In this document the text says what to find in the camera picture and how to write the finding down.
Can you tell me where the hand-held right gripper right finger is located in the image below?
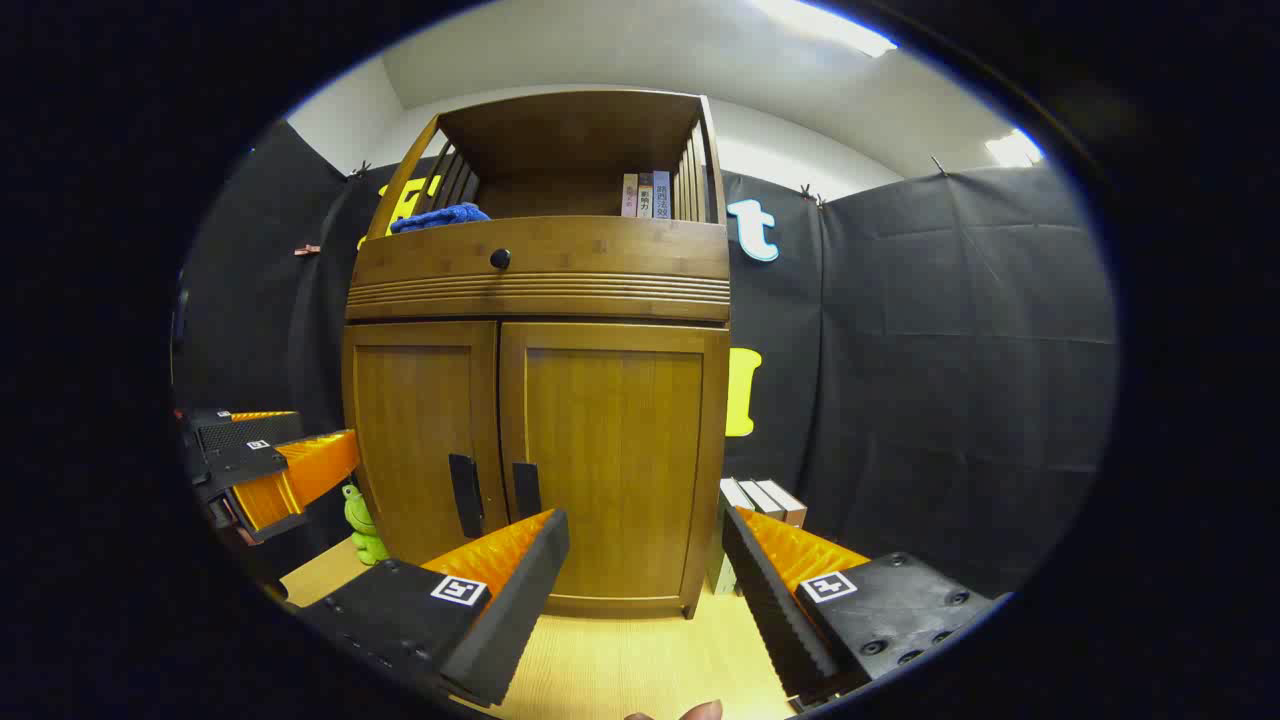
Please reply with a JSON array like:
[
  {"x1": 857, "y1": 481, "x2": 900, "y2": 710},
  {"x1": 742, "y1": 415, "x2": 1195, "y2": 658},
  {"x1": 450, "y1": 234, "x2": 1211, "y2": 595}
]
[{"x1": 722, "y1": 505, "x2": 1001, "y2": 706}]

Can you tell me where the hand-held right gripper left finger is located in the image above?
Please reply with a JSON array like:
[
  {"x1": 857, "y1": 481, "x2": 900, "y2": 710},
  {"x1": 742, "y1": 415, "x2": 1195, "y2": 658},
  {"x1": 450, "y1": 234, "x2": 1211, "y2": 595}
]
[{"x1": 300, "y1": 508, "x2": 571, "y2": 708}]

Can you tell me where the wooden cabinet door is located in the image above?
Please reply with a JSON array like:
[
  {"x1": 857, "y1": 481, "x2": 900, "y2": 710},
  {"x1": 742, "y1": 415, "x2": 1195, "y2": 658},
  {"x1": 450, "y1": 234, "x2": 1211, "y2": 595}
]
[
  {"x1": 343, "y1": 320, "x2": 501, "y2": 566},
  {"x1": 498, "y1": 320, "x2": 731, "y2": 601}
]

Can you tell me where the wooden double-door shoe cabinet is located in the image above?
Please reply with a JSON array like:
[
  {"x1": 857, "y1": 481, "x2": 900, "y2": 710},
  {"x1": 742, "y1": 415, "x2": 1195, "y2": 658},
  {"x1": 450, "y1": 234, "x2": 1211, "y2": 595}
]
[{"x1": 340, "y1": 88, "x2": 733, "y2": 621}]

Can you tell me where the wooden cabinet drawer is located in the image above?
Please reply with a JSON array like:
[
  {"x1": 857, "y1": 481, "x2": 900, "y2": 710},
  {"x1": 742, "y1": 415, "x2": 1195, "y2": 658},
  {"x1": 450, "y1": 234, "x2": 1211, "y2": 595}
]
[{"x1": 346, "y1": 215, "x2": 732, "y2": 323}]

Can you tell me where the green frog toy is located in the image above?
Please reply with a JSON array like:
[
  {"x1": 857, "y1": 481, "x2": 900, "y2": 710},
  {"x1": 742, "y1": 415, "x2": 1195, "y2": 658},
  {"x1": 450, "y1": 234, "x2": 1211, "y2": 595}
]
[{"x1": 343, "y1": 483, "x2": 390, "y2": 567}]

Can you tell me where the grey brown book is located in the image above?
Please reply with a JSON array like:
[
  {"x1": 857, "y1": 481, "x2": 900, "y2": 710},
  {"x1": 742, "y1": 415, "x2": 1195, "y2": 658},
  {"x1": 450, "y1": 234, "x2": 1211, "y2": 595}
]
[{"x1": 738, "y1": 480, "x2": 786, "y2": 521}]

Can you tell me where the pale green book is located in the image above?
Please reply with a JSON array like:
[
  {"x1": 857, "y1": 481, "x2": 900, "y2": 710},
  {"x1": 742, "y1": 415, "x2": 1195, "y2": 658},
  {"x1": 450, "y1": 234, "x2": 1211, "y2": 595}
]
[{"x1": 708, "y1": 477, "x2": 757, "y2": 597}]

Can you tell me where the blue cloth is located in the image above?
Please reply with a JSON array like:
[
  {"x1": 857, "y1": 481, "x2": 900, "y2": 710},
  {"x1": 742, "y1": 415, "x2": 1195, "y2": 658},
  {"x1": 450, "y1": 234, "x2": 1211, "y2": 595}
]
[{"x1": 390, "y1": 203, "x2": 492, "y2": 235}]

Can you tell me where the small ceiling light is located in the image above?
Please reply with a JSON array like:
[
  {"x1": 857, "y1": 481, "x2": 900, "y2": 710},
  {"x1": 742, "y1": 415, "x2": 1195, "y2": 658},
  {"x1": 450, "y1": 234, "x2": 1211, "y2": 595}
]
[{"x1": 985, "y1": 130, "x2": 1045, "y2": 168}]

